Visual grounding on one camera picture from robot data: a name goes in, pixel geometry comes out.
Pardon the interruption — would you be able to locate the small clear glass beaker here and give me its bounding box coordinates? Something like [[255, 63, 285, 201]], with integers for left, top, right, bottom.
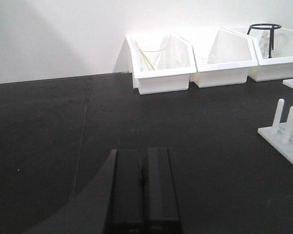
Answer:
[[201, 54, 219, 65]]

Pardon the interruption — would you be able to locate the black metal tripod stand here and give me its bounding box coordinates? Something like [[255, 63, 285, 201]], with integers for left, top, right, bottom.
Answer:
[[247, 23, 282, 59]]

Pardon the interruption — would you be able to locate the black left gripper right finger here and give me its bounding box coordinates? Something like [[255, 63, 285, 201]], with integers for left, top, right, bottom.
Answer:
[[144, 148, 182, 234]]

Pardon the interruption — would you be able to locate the clear glass flask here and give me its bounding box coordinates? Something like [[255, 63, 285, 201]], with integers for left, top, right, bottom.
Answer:
[[259, 29, 287, 59]]

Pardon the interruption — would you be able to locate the white storage bin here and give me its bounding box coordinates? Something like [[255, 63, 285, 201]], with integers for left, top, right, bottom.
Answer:
[[126, 33, 196, 95], [228, 26, 293, 81], [176, 28, 258, 88]]

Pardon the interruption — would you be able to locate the right white storage bin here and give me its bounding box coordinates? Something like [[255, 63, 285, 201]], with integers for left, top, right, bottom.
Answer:
[[228, 26, 293, 81]]

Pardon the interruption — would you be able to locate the large clear glass beaker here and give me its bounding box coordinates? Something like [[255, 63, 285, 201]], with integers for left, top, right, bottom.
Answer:
[[139, 45, 167, 72]]

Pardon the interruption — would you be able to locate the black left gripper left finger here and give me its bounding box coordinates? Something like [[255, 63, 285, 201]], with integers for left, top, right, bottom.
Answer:
[[105, 149, 144, 234]]

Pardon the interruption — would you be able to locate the white test tube rack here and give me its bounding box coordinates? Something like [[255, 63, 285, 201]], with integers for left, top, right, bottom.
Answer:
[[257, 79, 293, 165]]

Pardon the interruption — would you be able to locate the middle white storage bin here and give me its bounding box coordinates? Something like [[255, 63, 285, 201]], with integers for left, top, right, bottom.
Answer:
[[176, 28, 258, 88]]

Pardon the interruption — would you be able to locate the left white storage bin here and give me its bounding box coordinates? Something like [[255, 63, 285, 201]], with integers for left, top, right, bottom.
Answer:
[[126, 33, 196, 95]]

